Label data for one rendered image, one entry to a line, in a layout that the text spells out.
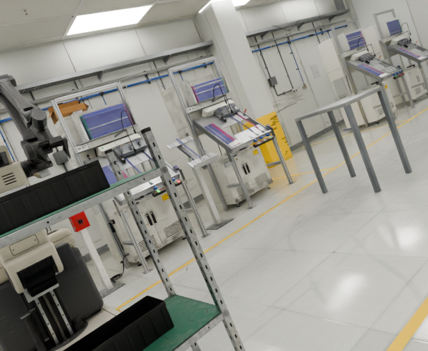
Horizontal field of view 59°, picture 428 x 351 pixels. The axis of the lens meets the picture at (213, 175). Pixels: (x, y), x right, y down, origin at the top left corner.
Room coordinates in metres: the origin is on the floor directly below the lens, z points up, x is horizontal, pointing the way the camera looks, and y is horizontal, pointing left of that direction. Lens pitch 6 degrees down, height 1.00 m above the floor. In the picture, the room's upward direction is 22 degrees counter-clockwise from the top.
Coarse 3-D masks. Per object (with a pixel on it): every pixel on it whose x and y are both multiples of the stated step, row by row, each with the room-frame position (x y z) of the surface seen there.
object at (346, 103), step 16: (352, 96) 3.47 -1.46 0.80; (384, 96) 3.22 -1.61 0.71; (320, 112) 3.34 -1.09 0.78; (352, 112) 3.06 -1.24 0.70; (384, 112) 3.24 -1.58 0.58; (336, 128) 3.82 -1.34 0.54; (352, 128) 3.07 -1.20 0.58; (304, 144) 3.69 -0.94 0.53; (400, 144) 3.21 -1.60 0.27; (368, 160) 3.06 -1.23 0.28; (320, 176) 3.66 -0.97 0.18; (352, 176) 3.83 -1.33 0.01
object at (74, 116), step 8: (96, 88) 4.18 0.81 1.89; (104, 88) 4.23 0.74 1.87; (64, 96) 3.98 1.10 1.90; (72, 96) 4.02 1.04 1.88; (80, 96) 4.09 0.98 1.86; (128, 104) 4.25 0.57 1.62; (80, 120) 3.93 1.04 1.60; (136, 120) 4.26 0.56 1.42; (80, 128) 3.95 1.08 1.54; (80, 136) 4.04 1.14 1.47; (80, 144) 3.89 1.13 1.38; (136, 200) 4.07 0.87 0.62; (120, 216) 3.49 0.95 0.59; (128, 240) 3.66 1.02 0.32; (144, 272) 3.50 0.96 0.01
